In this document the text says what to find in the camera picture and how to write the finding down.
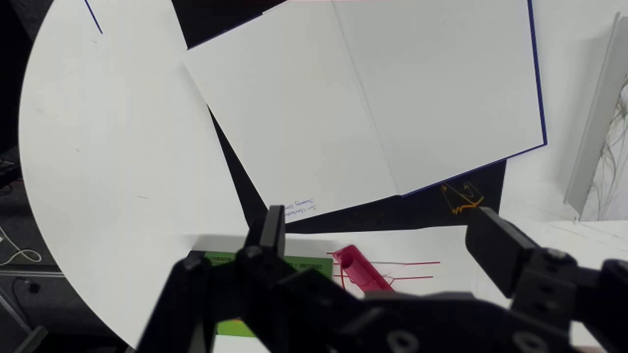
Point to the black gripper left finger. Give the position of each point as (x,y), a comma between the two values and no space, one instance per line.
(188,295)

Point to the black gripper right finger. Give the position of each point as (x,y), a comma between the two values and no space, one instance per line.
(516,261)

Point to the blue hardcover book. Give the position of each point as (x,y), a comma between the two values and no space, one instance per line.
(365,99)

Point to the black table mat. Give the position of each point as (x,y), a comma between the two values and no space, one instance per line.
(404,212)

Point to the green box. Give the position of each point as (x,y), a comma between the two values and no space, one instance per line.
(310,263)

